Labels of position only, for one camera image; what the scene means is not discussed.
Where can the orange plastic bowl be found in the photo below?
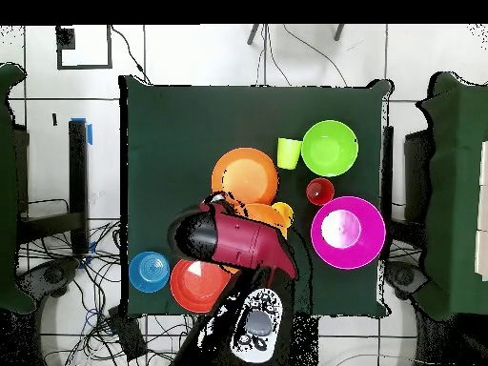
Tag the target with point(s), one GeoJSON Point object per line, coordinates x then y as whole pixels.
{"type": "Point", "coordinates": [244, 175]}
{"type": "Point", "coordinates": [267, 215]}

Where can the yellow plastic cup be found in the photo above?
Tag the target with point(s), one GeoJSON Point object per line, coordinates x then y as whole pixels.
{"type": "Point", "coordinates": [286, 209]}

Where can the green plastic cup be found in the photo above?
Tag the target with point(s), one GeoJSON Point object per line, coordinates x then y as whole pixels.
{"type": "Point", "coordinates": [288, 152]}

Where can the pink plastic bowl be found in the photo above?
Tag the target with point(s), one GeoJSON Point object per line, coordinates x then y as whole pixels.
{"type": "Point", "coordinates": [366, 251]}

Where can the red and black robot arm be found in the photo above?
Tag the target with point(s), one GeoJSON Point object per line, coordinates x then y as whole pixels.
{"type": "Point", "coordinates": [244, 240]}

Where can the red plastic cup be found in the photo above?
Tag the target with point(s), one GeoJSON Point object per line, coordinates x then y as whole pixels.
{"type": "Point", "coordinates": [324, 187]}

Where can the green plastic bowl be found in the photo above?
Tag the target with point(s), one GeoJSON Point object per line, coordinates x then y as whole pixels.
{"type": "Point", "coordinates": [329, 148]}

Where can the red-orange plastic bowl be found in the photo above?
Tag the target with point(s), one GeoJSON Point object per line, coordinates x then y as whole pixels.
{"type": "Point", "coordinates": [190, 289]}

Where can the dark green table cloth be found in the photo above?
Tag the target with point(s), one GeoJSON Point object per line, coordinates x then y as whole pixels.
{"type": "Point", "coordinates": [171, 126]}

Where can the blue plastic bowl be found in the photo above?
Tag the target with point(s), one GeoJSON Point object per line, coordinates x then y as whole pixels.
{"type": "Point", "coordinates": [149, 272]}

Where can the grey tripod leg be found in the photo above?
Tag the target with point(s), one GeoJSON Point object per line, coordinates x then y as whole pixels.
{"type": "Point", "coordinates": [339, 32]}
{"type": "Point", "coordinates": [253, 35]}

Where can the blue tape strip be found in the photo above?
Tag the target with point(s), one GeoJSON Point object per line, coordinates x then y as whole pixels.
{"type": "Point", "coordinates": [90, 135]}

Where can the black metal stand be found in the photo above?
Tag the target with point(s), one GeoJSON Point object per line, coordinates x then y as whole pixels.
{"type": "Point", "coordinates": [78, 171]}

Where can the black floor box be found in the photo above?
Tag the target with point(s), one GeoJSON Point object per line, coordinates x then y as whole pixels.
{"type": "Point", "coordinates": [127, 333]}

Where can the small black floor object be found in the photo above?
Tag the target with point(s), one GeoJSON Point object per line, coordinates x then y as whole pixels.
{"type": "Point", "coordinates": [55, 119]}

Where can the green covered side table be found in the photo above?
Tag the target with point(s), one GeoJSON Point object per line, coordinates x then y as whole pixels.
{"type": "Point", "coordinates": [453, 190]}
{"type": "Point", "coordinates": [7, 171]}

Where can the black square floor frame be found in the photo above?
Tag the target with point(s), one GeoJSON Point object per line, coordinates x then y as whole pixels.
{"type": "Point", "coordinates": [84, 67]}

